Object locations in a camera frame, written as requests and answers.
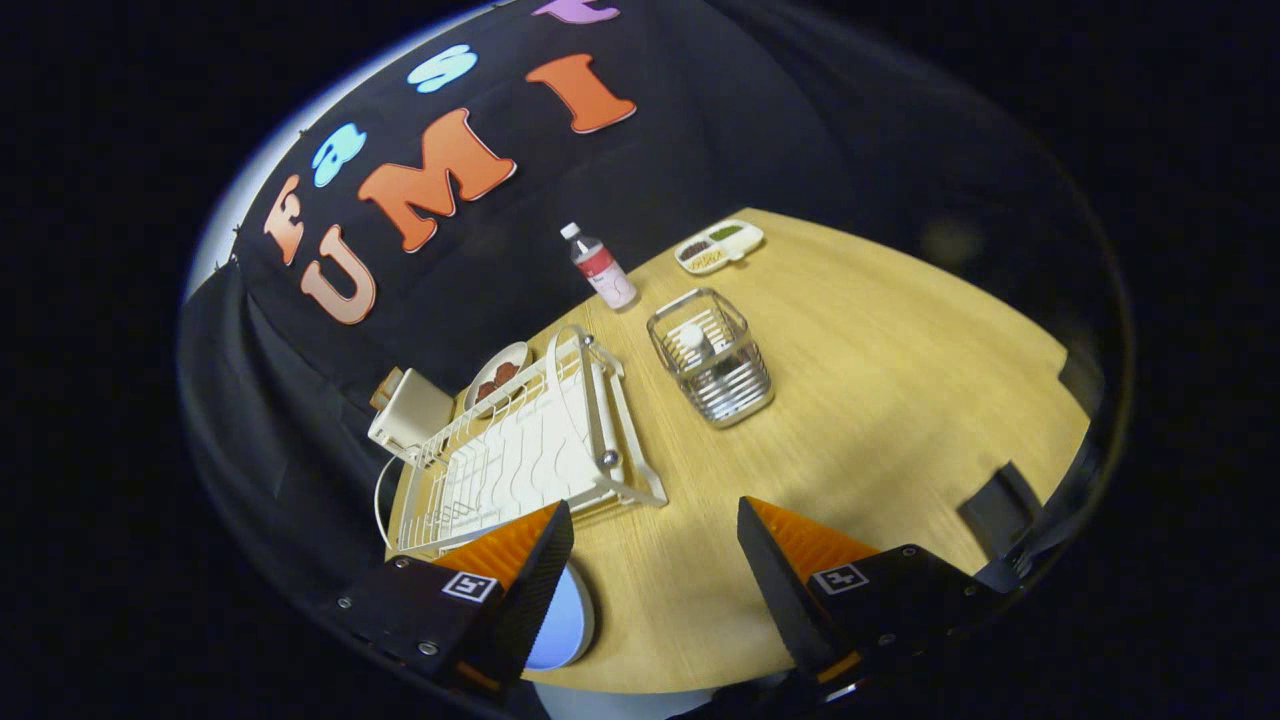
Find clear bottle with red label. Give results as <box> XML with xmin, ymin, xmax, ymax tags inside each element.
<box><xmin>560</xmin><ymin>222</ymin><xmax>639</xmax><ymax>312</ymax></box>

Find white divided snack dish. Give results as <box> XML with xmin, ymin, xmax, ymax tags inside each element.
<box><xmin>673</xmin><ymin>219</ymin><xmax>765</xmax><ymax>276</ymax></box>

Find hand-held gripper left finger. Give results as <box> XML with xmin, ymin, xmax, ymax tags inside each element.
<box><xmin>330</xmin><ymin>500</ymin><xmax>576</xmax><ymax>696</ymax></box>

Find brown food pieces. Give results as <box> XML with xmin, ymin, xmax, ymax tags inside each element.
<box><xmin>475</xmin><ymin>361</ymin><xmax>521</xmax><ymax>405</ymax></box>

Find white toaster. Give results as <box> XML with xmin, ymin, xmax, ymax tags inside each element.
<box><xmin>368</xmin><ymin>368</ymin><xmax>456</xmax><ymax>461</ymax></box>

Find white toaster cable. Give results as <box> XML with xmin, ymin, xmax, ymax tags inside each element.
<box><xmin>373</xmin><ymin>455</ymin><xmax>401</xmax><ymax>553</ymax></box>

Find light blue plate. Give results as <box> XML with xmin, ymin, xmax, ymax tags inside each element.
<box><xmin>524</xmin><ymin>560</ymin><xmax>597</xmax><ymax>672</ymax></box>

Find small white plate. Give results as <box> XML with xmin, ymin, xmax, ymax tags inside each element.
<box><xmin>463</xmin><ymin>341</ymin><xmax>532</xmax><ymax>419</ymax></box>

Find white dish rack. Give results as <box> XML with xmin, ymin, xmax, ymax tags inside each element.
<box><xmin>385</xmin><ymin>325</ymin><xmax>669</xmax><ymax>561</ymax></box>

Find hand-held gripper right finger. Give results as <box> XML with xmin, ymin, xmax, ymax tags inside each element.
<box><xmin>737</xmin><ymin>495</ymin><xmax>1006</xmax><ymax>691</ymax></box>

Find metal wire basket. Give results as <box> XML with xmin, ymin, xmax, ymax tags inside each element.
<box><xmin>646</xmin><ymin>288</ymin><xmax>774</xmax><ymax>429</ymax></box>

